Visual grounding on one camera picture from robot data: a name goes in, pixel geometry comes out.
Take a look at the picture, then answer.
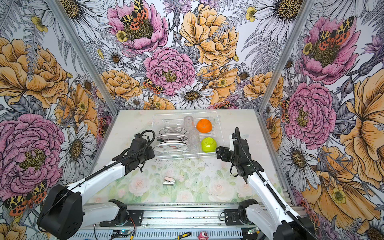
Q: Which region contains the watermelon pattern plate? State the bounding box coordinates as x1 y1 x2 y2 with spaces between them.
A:
153 141 189 153

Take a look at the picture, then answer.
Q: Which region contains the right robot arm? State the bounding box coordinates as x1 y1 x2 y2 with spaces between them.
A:
216 128 318 240

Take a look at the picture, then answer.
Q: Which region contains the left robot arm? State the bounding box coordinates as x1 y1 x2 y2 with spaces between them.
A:
37 130 156 240

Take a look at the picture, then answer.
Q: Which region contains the lime green plastic bowl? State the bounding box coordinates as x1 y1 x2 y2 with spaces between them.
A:
201 137 217 153

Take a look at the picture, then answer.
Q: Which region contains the floral table mat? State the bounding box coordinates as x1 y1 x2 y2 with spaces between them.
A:
88 157 261 204

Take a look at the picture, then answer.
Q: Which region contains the orange plastic bowl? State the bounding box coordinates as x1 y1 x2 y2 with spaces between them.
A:
196 119 213 134

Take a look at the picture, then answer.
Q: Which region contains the near clear plastic glass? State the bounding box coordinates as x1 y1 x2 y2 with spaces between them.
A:
190 142 200 154

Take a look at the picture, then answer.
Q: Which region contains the clear plastic glass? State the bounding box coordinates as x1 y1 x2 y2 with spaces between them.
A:
184 116 195 131
190 142 200 154
189 130 200 143

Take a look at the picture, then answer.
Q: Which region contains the teal rimmed back plate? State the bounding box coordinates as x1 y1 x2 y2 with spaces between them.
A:
159 127 187 135

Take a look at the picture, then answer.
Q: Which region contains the middle clear plastic glass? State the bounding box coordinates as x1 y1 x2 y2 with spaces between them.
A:
189 130 200 143

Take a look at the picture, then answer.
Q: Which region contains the far clear plastic glass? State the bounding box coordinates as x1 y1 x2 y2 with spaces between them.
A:
184 116 195 131

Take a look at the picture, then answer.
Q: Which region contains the green circuit board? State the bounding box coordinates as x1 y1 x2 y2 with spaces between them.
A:
111 229 136 240

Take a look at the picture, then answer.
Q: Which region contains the pink small toy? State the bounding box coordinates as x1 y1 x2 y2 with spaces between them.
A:
198 231 209 240

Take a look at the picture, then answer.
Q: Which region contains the yellow black screwdriver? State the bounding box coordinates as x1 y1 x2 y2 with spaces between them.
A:
173 232 192 240

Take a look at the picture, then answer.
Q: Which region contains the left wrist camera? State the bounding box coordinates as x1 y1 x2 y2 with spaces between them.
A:
229 133 237 152

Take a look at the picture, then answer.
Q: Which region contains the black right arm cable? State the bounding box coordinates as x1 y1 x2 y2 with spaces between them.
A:
233 126 319 240

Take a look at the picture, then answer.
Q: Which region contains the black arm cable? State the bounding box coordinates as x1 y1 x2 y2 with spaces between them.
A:
41 129 157 217
233 126 319 240

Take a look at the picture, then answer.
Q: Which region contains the white wire dish rack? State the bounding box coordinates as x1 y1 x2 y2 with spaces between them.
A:
152 111 225 160

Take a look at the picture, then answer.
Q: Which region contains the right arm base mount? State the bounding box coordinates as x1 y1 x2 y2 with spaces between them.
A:
219 199 258 226

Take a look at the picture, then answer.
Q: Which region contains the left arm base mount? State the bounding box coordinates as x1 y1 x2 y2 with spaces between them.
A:
99 199 144 227

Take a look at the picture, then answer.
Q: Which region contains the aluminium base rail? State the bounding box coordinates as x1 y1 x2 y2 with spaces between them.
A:
68 202 304 240

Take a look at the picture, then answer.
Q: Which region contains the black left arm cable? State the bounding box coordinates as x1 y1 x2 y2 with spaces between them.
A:
41 129 157 217

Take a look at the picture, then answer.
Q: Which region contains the aluminium corner post right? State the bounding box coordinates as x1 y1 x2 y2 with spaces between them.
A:
257 0 316 113

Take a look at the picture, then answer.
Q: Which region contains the aluminium corner post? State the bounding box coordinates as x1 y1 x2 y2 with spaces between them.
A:
44 0 120 115
257 0 316 113

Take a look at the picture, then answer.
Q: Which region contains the aluminium corner post left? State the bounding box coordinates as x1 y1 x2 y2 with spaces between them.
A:
44 0 120 115

